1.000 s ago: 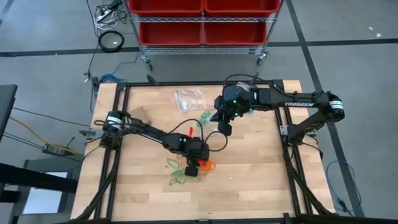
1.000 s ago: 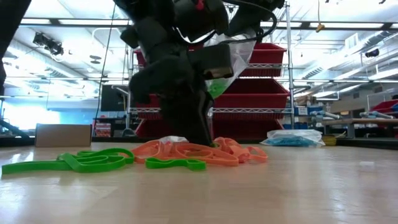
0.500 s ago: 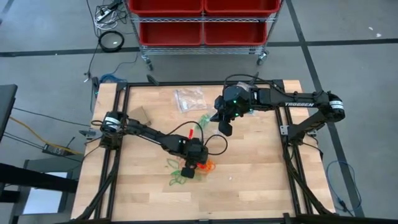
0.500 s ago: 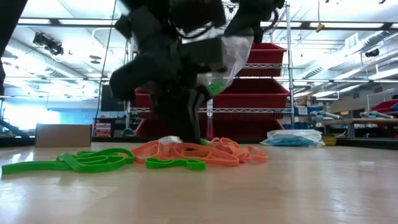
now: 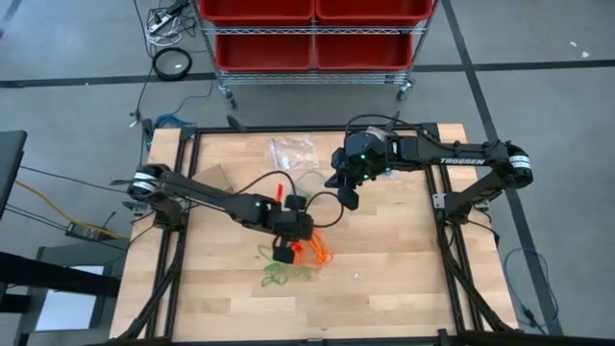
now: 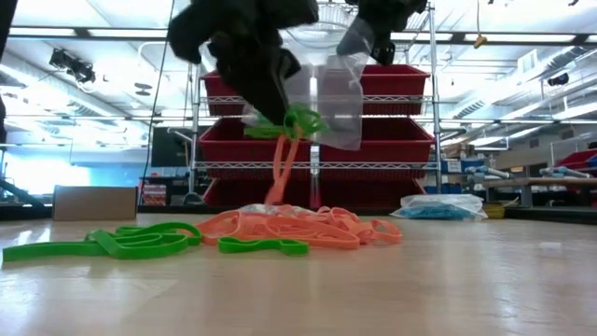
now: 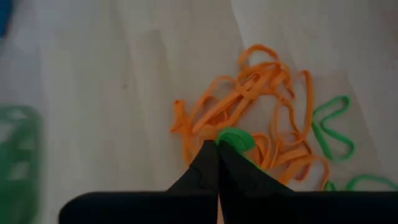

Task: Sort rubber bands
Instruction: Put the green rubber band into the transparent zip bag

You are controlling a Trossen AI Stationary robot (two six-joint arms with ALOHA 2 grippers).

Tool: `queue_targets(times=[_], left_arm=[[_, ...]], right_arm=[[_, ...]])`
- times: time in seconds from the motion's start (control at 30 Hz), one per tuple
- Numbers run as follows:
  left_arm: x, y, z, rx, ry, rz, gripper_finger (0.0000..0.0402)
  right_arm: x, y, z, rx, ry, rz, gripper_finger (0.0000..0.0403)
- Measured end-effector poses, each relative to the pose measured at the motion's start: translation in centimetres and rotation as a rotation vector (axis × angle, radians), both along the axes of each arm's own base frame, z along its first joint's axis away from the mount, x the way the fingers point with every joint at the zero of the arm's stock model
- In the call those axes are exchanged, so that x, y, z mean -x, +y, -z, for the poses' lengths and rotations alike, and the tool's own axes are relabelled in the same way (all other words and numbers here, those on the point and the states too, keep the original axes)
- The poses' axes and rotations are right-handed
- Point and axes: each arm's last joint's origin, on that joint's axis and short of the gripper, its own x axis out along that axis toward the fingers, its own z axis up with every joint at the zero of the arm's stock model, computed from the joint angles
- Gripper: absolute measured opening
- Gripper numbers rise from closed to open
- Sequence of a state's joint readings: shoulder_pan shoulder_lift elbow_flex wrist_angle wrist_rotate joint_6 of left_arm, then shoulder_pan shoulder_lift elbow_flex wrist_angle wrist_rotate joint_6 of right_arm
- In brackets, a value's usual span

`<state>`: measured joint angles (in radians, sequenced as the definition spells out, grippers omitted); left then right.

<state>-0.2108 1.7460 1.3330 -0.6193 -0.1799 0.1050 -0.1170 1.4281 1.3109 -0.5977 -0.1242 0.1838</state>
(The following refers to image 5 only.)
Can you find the cart caster wheel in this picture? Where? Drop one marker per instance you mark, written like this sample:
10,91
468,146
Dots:
405,89
229,96

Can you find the silver mounting plate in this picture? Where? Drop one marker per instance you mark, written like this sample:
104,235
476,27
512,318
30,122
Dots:
438,201

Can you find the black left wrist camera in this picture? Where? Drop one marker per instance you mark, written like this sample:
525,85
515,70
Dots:
295,222

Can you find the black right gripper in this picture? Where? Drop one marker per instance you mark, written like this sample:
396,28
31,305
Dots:
365,168

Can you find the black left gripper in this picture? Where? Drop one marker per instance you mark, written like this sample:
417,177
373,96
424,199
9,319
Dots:
293,226

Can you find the grey metal clamp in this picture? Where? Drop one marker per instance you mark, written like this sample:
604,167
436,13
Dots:
132,206

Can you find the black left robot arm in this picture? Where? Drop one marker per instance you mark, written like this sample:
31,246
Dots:
202,192

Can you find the green rubber bands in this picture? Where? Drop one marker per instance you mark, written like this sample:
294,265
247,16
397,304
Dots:
278,276

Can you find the black power adapter box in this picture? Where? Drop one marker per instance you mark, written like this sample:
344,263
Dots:
86,232

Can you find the black beam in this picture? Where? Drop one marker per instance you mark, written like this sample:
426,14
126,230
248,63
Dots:
48,276

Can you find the black desk top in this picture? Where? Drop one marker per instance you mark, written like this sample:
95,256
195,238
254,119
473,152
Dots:
9,168

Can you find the grey metal stand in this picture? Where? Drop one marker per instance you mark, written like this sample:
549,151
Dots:
67,251

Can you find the small cardboard box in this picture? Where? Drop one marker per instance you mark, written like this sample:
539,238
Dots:
216,175

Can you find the black device green light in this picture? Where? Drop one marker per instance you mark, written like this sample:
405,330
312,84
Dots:
147,134

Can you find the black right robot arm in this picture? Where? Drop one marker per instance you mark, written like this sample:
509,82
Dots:
461,161

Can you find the red plastic bin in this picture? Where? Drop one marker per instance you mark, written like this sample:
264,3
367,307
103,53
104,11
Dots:
362,50
264,50
254,9
375,9

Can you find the black aluminium table frame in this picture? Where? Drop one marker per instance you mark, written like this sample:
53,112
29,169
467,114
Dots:
312,129

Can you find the white power strip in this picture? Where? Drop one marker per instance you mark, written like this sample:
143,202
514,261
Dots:
160,23

